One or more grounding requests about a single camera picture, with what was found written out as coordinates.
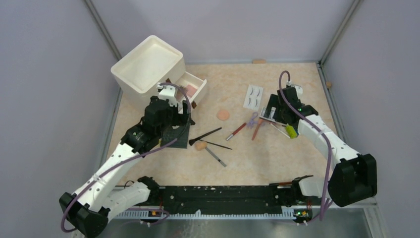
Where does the purple eyelash curler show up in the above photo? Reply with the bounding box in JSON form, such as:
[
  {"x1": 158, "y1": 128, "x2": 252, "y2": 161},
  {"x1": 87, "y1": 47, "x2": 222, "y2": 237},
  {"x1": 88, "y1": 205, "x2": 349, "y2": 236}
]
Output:
[{"x1": 247, "y1": 112, "x2": 259, "y2": 128}]

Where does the black makeup brush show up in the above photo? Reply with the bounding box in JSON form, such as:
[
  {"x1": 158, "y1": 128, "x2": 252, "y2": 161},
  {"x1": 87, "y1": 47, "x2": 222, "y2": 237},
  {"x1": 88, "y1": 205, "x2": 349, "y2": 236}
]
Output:
[{"x1": 188, "y1": 127, "x2": 222, "y2": 146}]

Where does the pink square compact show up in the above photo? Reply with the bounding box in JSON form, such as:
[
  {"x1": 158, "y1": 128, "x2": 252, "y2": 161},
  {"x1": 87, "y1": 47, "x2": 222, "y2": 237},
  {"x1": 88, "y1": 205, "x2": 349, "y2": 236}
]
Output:
[{"x1": 185, "y1": 85, "x2": 197, "y2": 97}]

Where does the white drawer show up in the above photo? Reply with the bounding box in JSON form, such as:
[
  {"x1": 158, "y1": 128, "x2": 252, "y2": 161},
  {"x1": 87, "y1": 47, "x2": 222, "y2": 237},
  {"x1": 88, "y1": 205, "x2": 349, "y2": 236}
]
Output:
[{"x1": 168, "y1": 72, "x2": 208, "y2": 109}]

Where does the round peach powder puff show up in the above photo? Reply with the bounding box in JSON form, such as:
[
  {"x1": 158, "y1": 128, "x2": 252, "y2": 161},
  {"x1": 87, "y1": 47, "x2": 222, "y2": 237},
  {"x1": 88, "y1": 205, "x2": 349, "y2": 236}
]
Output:
[{"x1": 216, "y1": 110, "x2": 230, "y2": 121}]

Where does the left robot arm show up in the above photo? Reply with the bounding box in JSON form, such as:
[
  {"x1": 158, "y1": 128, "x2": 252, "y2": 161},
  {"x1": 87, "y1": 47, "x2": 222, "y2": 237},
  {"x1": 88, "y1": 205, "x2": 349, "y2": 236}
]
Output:
[{"x1": 59, "y1": 82, "x2": 194, "y2": 238}]

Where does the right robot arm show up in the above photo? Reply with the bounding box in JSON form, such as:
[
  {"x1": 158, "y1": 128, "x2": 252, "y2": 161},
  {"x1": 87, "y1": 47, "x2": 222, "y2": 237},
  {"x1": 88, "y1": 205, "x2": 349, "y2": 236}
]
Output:
[{"x1": 265, "y1": 86, "x2": 377, "y2": 207}]

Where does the pink spoolie brush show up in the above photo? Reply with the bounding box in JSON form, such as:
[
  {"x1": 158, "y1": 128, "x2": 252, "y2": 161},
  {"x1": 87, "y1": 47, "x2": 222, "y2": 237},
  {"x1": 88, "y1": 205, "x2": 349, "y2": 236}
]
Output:
[{"x1": 262, "y1": 118, "x2": 286, "y2": 127}]

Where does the blue playing card box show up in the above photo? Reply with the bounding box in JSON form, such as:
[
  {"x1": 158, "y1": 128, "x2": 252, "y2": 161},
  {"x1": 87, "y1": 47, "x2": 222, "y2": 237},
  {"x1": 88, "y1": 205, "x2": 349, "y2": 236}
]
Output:
[{"x1": 259, "y1": 107, "x2": 276, "y2": 120}]

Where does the white eyeliner pencil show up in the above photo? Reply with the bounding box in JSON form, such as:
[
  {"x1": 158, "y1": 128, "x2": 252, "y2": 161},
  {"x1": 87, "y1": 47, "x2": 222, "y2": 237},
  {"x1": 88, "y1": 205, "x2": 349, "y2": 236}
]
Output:
[{"x1": 270, "y1": 123, "x2": 291, "y2": 139}]

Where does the dark grey studded baseplate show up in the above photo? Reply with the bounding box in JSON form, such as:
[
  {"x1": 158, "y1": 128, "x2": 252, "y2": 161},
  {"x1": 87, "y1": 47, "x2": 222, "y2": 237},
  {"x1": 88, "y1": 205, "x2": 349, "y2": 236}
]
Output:
[{"x1": 160, "y1": 125, "x2": 190, "y2": 149}]

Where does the false eyelashes card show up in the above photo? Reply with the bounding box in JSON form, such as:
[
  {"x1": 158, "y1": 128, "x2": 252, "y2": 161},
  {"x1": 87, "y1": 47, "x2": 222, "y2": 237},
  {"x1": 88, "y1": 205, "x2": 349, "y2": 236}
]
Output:
[{"x1": 243, "y1": 84, "x2": 264, "y2": 111}]

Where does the grey striped pencil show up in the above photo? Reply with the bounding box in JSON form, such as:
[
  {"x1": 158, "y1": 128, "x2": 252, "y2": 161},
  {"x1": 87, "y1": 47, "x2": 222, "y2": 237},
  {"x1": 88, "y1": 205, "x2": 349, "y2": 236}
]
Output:
[{"x1": 205, "y1": 147, "x2": 227, "y2": 168}]

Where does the white drawer organizer cabinet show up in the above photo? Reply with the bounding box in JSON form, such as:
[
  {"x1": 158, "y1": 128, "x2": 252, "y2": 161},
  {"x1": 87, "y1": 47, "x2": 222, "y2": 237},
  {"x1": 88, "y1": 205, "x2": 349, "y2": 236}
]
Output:
[{"x1": 110, "y1": 35, "x2": 186, "y2": 111}]

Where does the wooden block at wall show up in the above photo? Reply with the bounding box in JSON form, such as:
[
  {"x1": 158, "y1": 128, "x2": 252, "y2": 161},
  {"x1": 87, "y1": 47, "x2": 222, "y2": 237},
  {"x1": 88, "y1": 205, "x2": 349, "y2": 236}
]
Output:
[{"x1": 252, "y1": 59, "x2": 266, "y2": 64}]

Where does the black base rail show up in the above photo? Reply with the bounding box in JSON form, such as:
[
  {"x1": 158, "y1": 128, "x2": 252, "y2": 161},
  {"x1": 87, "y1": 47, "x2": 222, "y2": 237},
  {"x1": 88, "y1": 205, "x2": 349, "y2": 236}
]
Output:
[{"x1": 144, "y1": 184, "x2": 324, "y2": 218}]

